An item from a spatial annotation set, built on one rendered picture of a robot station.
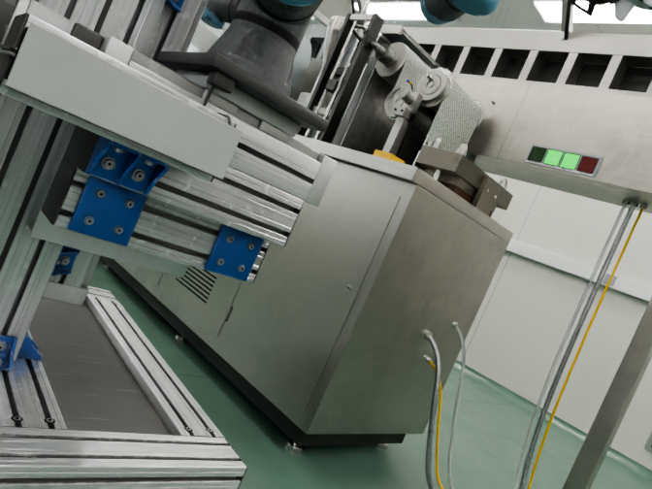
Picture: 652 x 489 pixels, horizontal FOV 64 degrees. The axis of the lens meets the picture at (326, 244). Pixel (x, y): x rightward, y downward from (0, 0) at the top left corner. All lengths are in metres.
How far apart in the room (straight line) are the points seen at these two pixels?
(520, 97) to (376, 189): 0.83
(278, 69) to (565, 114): 1.37
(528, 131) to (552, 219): 2.47
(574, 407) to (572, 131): 2.59
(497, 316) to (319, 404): 3.10
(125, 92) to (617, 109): 1.66
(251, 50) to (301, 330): 0.95
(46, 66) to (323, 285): 1.10
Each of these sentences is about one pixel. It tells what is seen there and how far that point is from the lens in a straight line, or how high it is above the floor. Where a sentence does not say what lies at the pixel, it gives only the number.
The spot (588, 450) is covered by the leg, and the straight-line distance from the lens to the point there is 1.97.
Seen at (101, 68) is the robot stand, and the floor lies 0.72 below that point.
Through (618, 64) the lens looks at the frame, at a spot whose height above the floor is 1.54.
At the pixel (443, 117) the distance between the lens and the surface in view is 1.93.
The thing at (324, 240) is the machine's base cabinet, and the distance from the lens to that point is 1.61.
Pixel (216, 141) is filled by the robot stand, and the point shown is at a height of 0.70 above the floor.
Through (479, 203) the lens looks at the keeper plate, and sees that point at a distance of 1.83.
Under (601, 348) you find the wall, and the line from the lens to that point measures 4.21.
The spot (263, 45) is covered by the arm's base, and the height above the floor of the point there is 0.88.
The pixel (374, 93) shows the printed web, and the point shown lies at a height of 1.22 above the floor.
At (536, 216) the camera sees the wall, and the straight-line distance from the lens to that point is 4.56.
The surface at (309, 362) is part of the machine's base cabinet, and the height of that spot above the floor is 0.27.
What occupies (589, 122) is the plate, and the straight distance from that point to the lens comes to 2.02.
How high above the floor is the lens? 0.66
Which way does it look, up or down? 2 degrees down
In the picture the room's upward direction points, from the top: 24 degrees clockwise
